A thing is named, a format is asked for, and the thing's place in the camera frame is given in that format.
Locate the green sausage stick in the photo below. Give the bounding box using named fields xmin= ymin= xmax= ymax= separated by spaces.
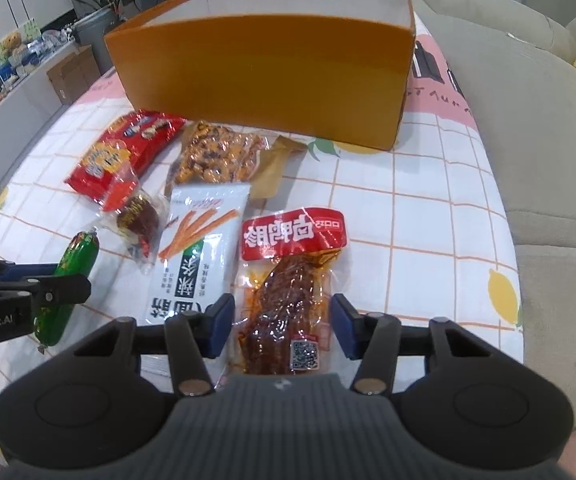
xmin=33 ymin=229 xmax=99 ymax=354

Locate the white breadstick snack bag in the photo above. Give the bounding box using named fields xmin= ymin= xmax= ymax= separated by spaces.
xmin=144 ymin=183 xmax=250 ymax=325

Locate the red duck meat vacuum pack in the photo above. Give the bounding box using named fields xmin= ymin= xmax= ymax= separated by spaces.
xmin=230 ymin=206 xmax=348 ymax=376

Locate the dark candy clear wrapper pack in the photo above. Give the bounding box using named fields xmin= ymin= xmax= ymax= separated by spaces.
xmin=99 ymin=162 xmax=169 ymax=274

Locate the lemon grid tablecloth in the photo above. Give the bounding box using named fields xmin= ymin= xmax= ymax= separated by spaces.
xmin=0 ymin=16 xmax=523 ymax=359

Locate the red peanut snack bag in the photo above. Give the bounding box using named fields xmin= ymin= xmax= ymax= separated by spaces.
xmin=64 ymin=110 xmax=187 ymax=202

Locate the clear mixed nuts pack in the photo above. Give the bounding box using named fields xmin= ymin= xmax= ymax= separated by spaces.
xmin=164 ymin=120 xmax=308 ymax=200

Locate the brown cardboard carton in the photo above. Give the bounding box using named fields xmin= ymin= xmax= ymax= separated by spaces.
xmin=47 ymin=46 xmax=100 ymax=105

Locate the potted green plant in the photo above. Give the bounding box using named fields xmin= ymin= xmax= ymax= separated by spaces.
xmin=60 ymin=0 xmax=142 ymax=61

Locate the beige sofa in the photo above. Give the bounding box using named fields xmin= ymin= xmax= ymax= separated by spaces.
xmin=413 ymin=0 xmax=576 ymax=420

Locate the orange cardboard box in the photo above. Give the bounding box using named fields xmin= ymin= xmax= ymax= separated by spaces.
xmin=106 ymin=0 xmax=416 ymax=151

